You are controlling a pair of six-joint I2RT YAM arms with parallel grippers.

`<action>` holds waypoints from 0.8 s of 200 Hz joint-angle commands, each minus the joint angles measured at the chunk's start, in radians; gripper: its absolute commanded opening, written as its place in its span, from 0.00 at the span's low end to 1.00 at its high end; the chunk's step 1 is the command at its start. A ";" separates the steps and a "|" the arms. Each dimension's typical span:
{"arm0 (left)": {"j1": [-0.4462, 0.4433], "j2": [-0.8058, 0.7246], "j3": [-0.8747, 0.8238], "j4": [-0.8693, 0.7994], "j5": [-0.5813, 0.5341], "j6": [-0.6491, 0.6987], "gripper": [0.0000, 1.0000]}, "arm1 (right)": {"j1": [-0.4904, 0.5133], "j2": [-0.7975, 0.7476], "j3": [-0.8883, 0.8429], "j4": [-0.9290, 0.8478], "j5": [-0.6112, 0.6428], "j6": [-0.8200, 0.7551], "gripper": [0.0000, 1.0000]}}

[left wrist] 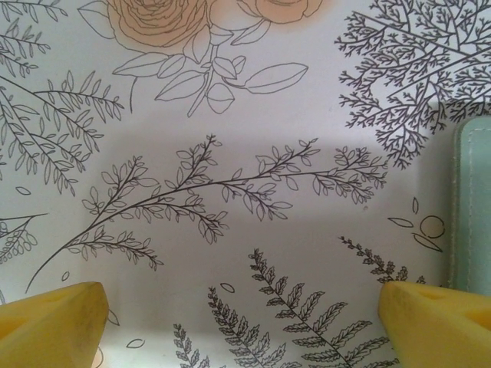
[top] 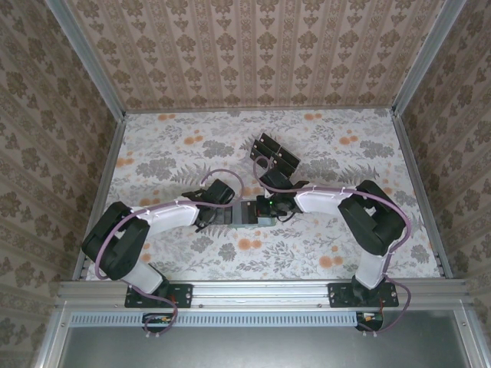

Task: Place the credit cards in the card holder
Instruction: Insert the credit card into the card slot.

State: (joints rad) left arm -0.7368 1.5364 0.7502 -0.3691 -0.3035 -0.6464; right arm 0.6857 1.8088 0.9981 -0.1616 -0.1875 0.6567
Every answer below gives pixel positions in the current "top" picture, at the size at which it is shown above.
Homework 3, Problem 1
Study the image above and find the grey rectangular block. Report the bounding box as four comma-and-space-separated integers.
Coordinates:
229, 201, 277, 231

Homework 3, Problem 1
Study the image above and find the small black controller board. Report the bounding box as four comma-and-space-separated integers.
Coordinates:
140, 312, 174, 334
354, 310, 385, 333

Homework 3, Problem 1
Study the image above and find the grey metal panel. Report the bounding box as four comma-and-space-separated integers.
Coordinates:
57, 325, 475, 368

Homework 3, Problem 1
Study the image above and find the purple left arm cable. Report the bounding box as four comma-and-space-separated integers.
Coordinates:
94, 168, 246, 340

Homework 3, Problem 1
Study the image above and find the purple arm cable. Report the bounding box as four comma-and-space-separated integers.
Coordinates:
94, 168, 246, 340
254, 155, 414, 339

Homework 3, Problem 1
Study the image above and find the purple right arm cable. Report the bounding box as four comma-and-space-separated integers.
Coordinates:
254, 155, 414, 339

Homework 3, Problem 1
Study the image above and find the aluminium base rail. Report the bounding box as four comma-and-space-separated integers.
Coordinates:
56, 278, 472, 308

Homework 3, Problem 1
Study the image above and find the white slotted cable duct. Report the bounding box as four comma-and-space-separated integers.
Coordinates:
71, 310, 384, 328

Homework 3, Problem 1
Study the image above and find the aluminium side rail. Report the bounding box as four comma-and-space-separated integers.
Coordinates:
390, 109, 453, 279
72, 113, 130, 283

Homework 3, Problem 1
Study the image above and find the aluminium frame post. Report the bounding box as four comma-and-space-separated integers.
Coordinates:
44, 0, 127, 120
391, 0, 467, 116

